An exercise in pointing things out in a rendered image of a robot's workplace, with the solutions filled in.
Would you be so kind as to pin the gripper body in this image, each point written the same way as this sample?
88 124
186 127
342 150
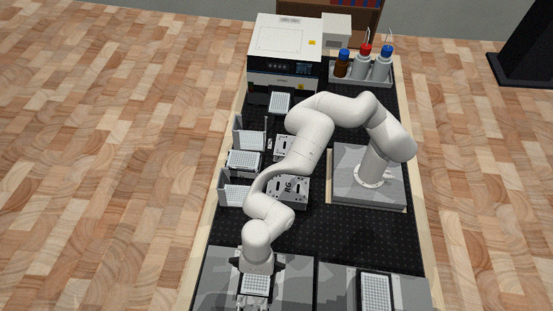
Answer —
265 269

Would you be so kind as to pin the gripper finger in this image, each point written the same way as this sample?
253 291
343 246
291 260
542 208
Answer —
278 266
235 262

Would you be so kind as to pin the red bottle cap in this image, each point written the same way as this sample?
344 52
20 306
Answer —
364 49

